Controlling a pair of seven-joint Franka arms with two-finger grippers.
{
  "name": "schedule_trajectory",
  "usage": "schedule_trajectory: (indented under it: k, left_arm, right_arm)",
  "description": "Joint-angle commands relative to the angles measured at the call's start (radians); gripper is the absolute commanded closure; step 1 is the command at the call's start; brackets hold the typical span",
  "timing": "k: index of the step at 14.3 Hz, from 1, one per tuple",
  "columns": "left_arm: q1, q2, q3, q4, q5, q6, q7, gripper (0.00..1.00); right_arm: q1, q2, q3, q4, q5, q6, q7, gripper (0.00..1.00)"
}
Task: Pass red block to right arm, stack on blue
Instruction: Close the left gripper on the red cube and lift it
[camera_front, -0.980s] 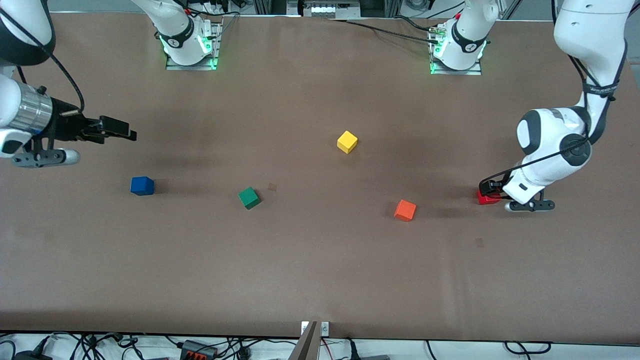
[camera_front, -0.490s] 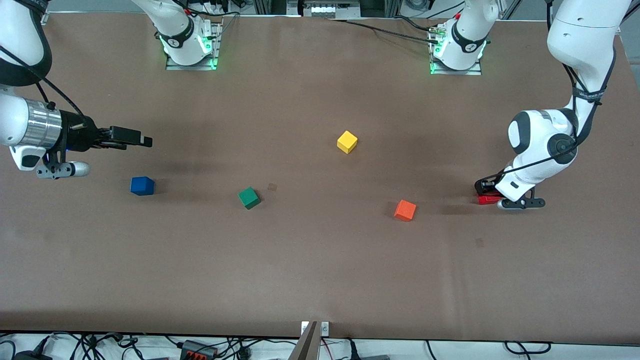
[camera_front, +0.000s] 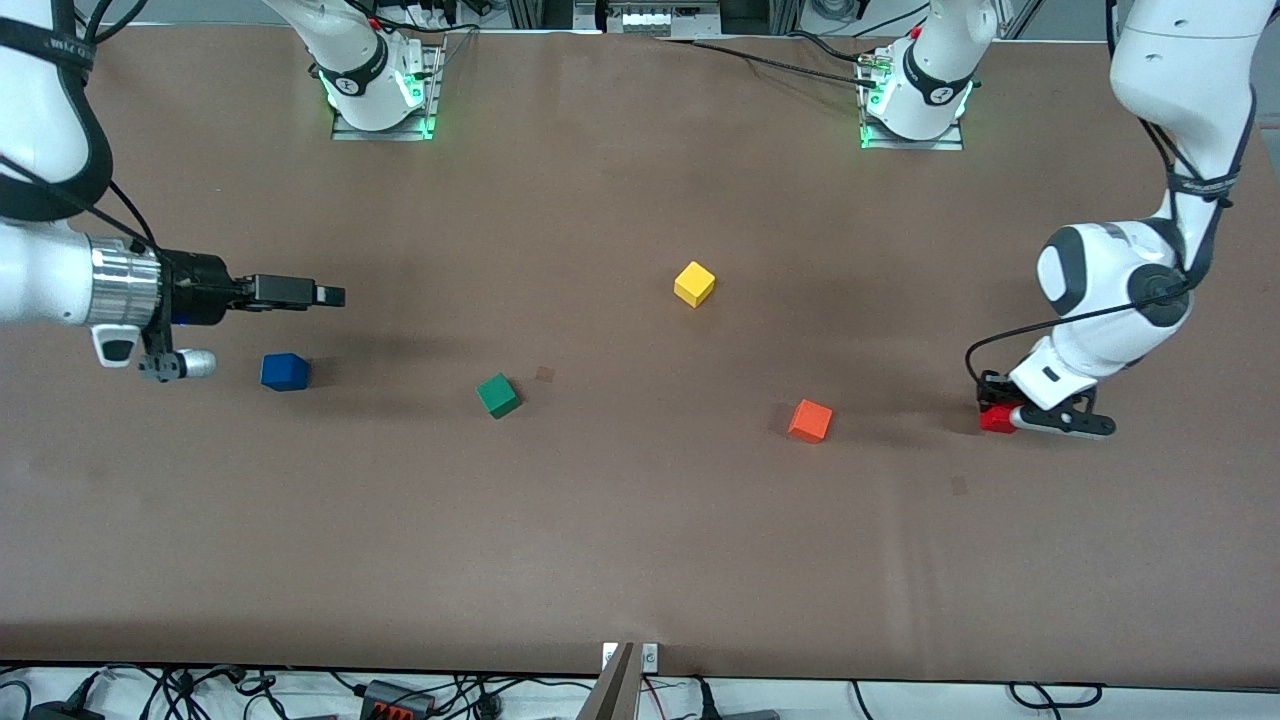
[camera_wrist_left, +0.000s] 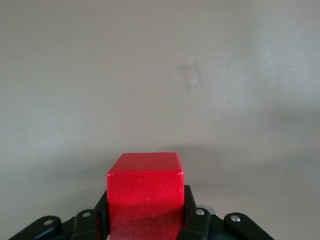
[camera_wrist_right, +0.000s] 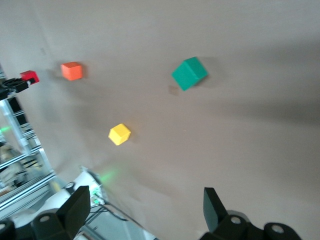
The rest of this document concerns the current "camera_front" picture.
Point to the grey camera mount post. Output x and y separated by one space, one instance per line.
615 690

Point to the red wooden cube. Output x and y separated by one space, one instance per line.
996 421

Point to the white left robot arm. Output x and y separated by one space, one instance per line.
1090 270

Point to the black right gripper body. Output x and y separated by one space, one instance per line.
203 288

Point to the grey electronics box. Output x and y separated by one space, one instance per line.
650 18

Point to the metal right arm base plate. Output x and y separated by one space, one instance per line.
350 133

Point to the orange black connector box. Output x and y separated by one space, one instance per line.
395 703

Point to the green wooden cube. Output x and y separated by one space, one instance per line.
498 396

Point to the orange wooden cube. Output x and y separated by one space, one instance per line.
810 421

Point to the yellow wooden cube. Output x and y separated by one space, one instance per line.
694 284

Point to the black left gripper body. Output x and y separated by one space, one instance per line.
992 387

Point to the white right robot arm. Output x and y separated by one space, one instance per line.
50 290

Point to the white mounting bracket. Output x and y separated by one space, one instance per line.
609 656
650 656

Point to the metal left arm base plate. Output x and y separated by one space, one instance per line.
945 145

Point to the black power adapter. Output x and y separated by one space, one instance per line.
65 712

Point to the blue wooden cube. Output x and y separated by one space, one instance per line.
285 372

